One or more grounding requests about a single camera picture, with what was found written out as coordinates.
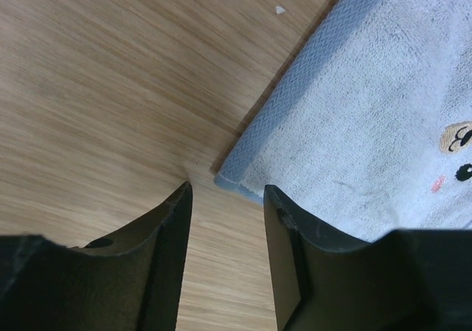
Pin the blue bear towel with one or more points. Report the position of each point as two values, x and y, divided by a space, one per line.
370 127

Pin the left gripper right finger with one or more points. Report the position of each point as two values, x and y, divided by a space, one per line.
325 279

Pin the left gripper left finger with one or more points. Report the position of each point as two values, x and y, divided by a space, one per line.
129 279

